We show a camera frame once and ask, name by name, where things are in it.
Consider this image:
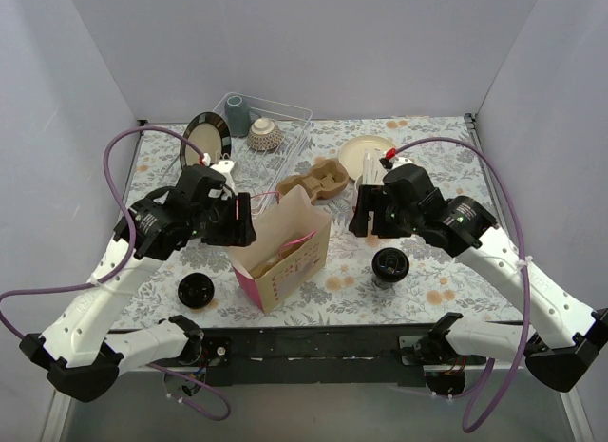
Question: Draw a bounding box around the brown cardboard cup carrier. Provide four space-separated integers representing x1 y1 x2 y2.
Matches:
250 257 281 279

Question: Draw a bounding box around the pink paper gift bag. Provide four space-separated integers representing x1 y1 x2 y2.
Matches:
226 186 332 314

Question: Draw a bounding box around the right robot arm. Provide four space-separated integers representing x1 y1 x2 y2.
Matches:
349 149 607 393

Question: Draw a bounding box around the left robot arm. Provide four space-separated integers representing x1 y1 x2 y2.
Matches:
20 164 257 402

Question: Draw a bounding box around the white straw holder cup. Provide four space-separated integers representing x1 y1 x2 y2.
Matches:
354 149 387 196

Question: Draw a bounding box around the cream round plate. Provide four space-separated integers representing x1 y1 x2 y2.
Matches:
338 135 395 181

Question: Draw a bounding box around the floral table mat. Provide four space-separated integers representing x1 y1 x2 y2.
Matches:
115 116 520 329

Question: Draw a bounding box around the black rimmed cream plate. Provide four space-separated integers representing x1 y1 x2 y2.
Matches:
180 112 232 169

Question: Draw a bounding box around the patterned ceramic bowl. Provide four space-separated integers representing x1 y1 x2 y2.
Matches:
247 117 284 152

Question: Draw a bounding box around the grey blue mug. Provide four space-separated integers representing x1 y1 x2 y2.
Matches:
224 95 252 138

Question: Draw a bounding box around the white wire dish rack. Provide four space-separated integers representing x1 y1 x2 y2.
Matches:
163 91 314 220

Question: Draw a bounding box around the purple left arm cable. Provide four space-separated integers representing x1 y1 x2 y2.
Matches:
0 125 232 422

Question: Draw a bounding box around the black mounting rail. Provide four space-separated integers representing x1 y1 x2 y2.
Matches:
195 323 431 387

